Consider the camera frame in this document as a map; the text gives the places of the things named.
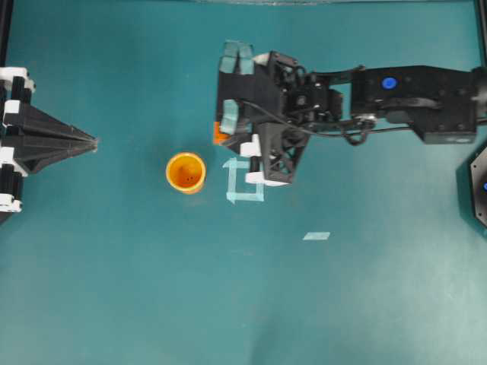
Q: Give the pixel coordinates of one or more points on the black frame post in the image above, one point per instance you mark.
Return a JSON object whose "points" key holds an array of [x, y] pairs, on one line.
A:
{"points": [[482, 28], [6, 11]]}

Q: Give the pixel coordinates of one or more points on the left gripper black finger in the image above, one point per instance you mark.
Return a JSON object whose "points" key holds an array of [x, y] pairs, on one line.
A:
{"points": [[30, 154], [24, 122]]}

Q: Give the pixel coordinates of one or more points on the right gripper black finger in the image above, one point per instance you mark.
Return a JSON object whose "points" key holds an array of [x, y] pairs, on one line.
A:
{"points": [[240, 118], [245, 76]]}

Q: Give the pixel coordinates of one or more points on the light blue tape square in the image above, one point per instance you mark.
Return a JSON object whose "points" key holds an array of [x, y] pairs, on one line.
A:
{"points": [[232, 195]]}

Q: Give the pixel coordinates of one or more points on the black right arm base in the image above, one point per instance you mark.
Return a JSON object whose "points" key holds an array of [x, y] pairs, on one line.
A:
{"points": [[471, 189]]}

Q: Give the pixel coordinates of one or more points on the black frame post left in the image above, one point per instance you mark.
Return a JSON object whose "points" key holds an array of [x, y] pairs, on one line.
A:
{"points": [[6, 11]]}

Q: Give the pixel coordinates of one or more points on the black frame post right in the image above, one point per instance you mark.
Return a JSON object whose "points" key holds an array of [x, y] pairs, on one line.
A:
{"points": [[482, 28]]}

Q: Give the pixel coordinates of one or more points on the small orange block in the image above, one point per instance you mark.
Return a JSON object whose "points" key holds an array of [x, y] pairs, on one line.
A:
{"points": [[219, 138]]}

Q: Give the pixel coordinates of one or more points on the orange yellow cup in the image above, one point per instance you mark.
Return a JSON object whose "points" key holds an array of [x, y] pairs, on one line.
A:
{"points": [[186, 172]]}

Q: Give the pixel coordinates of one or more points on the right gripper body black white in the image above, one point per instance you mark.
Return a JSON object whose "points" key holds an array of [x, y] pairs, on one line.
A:
{"points": [[309, 106]]}

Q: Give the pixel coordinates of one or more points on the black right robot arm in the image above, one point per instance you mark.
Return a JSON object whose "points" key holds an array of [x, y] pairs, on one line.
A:
{"points": [[440, 105]]}

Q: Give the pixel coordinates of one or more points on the light blue tape strip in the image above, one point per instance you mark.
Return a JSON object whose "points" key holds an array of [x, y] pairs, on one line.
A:
{"points": [[316, 236]]}

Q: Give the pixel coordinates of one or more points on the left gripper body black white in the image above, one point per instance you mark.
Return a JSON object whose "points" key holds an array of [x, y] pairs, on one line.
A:
{"points": [[16, 91]]}

